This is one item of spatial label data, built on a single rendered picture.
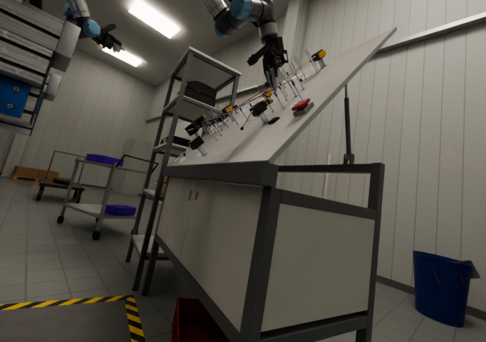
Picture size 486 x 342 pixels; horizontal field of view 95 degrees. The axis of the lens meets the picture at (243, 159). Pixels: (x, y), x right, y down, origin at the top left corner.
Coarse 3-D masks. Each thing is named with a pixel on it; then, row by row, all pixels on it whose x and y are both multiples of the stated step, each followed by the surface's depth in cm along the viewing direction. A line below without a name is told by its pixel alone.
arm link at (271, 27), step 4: (264, 24) 88; (268, 24) 88; (272, 24) 88; (276, 24) 90; (260, 28) 90; (264, 28) 88; (268, 28) 88; (272, 28) 88; (276, 28) 89; (260, 32) 90; (264, 32) 89; (268, 32) 88; (272, 32) 88; (276, 32) 89; (260, 36) 91; (264, 36) 90
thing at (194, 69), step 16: (192, 48) 180; (176, 64) 209; (192, 64) 201; (208, 64) 197; (224, 64) 195; (192, 80) 232; (208, 80) 226; (224, 80) 220; (176, 96) 180; (176, 112) 172; (192, 112) 211; (160, 128) 218; (176, 144) 175; (160, 176) 164; (144, 192) 203; (160, 192) 163; (144, 240) 157; (128, 256) 199; (144, 256) 156; (160, 256) 163
